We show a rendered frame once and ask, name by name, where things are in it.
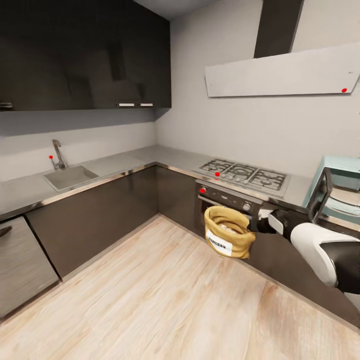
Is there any popcorn bag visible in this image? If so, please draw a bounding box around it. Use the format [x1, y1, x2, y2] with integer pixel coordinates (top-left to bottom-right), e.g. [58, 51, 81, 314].
[204, 206, 257, 259]

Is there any microwave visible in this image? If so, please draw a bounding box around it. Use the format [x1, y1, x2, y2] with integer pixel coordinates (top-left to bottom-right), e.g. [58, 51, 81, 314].
[308, 154, 360, 224]

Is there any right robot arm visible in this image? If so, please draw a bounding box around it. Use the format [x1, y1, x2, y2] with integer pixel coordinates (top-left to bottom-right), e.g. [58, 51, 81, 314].
[247, 208, 360, 311]

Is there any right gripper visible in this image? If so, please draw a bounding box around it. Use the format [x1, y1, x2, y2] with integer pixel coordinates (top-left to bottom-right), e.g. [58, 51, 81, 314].
[247, 218, 277, 234]

